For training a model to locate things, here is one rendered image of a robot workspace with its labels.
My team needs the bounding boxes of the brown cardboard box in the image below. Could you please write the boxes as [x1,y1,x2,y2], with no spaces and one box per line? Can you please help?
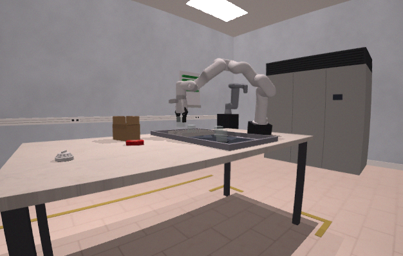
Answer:
[113,116,140,142]

